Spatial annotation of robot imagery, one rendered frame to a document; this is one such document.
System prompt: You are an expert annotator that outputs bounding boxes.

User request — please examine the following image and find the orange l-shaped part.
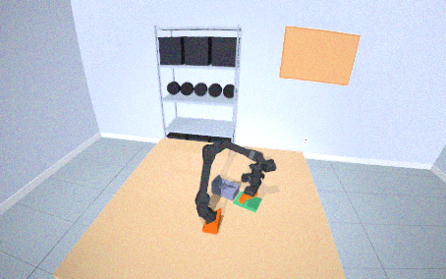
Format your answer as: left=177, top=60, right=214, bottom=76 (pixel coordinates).
left=239, top=194, right=253, bottom=203

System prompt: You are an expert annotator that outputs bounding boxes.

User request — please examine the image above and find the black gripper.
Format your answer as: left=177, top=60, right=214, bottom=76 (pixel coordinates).
left=244, top=173, right=265, bottom=196

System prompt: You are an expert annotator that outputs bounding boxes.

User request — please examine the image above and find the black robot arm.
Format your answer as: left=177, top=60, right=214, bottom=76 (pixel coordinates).
left=195, top=139, right=277, bottom=225

